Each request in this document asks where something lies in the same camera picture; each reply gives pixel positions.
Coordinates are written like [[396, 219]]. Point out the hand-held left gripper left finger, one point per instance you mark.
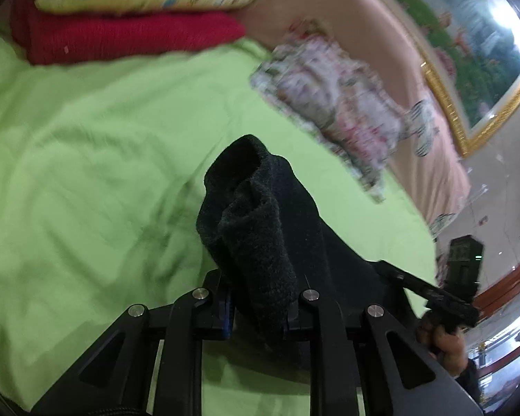
[[227, 315]]

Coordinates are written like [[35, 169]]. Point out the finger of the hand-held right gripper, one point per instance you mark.
[[420, 287]]

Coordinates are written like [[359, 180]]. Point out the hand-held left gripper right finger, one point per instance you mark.
[[288, 320]]

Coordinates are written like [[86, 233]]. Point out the black pants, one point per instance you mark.
[[268, 242]]

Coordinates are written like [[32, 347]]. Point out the person's right hand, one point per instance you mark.
[[449, 348]]

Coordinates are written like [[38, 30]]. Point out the brown wooden furniture edge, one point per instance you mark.
[[509, 281]]

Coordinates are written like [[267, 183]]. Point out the green bed sheet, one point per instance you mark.
[[91, 173]]

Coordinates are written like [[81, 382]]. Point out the floral pillow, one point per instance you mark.
[[338, 99]]

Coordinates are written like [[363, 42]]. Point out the pink padded headboard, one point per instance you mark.
[[372, 21]]

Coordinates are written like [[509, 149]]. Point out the red blanket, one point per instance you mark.
[[125, 34]]

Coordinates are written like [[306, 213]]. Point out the gold framed wall picture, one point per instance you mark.
[[472, 39]]

